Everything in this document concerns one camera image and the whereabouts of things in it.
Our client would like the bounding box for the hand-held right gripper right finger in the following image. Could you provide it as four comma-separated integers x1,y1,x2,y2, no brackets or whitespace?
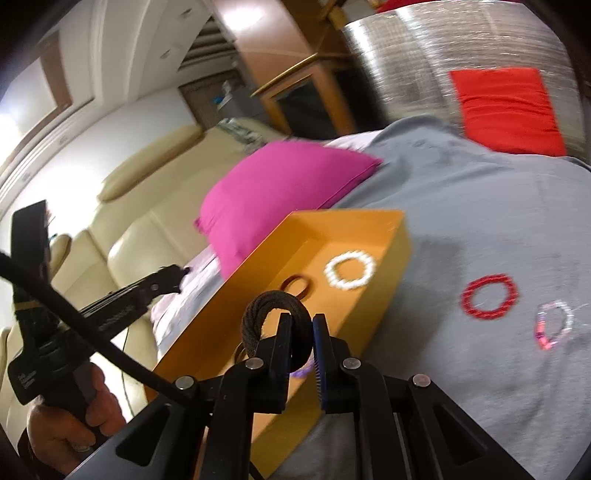
311,314,539,480

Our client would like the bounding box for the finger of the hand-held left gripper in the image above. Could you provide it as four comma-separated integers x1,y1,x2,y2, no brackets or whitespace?
78,264,192,333

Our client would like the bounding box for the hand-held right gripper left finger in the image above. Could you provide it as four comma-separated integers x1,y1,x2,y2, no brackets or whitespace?
67,313,294,480

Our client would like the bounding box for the brown hair tie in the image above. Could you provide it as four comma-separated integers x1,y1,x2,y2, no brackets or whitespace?
241,291,314,370

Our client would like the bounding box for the white bead bracelet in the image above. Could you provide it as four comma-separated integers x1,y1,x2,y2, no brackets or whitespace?
324,251,377,291

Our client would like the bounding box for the orange box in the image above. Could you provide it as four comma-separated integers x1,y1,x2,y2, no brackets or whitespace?
144,210,413,478

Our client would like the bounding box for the red bead bracelet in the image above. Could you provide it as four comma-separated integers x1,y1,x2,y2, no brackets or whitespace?
462,274,519,320

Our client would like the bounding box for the pale pink bead bracelet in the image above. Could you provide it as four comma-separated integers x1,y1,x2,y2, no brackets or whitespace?
533,300,574,352

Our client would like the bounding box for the person's left hand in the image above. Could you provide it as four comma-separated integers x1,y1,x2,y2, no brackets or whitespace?
18,362,127,476

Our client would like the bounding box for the beige sofa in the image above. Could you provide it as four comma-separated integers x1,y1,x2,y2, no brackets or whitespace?
0,117,287,407

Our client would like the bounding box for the magenta pillow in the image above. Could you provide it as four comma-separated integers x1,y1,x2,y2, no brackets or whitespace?
194,141,384,280

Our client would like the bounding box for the ceiling air vent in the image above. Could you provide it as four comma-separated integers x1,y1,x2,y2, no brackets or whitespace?
179,18,237,71

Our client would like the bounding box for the wooden cabinet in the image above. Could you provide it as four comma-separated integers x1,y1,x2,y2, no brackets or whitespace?
212,0,384,139

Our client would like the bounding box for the red pillow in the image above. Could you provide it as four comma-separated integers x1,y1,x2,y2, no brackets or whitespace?
449,67,568,157

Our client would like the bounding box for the silver foil insulation sheet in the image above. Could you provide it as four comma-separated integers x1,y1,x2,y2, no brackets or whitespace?
342,0,583,158

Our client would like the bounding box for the black cable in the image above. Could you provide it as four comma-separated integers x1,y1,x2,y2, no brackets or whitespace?
0,251,195,409

